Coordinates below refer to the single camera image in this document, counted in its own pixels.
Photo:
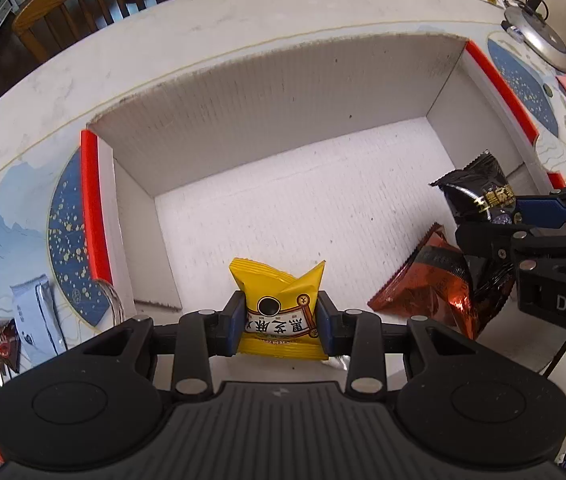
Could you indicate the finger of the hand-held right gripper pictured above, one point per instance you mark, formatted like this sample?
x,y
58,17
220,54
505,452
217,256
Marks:
x,y
538,210
488,240

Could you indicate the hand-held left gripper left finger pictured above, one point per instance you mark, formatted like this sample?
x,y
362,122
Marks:
x,y
237,327

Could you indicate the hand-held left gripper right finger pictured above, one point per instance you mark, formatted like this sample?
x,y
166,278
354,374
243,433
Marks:
x,y
324,327

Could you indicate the yellow snack packet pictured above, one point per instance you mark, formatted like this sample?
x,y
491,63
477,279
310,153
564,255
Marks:
x,y
273,285

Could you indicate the black snack packet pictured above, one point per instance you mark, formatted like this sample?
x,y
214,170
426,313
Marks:
x,y
473,185

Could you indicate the white cardboard box red edges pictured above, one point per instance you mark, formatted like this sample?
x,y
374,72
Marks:
x,y
313,185

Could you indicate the copper foil snack packet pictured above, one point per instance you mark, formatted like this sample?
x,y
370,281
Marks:
x,y
428,280

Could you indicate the white and blue snack packet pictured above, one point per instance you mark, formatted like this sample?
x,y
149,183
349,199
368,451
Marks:
x,y
38,320

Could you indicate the dark triangular snack packet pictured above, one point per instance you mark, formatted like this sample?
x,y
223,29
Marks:
x,y
3,345

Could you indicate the blue mountain print table mat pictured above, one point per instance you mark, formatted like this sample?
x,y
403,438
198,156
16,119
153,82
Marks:
x,y
3,240

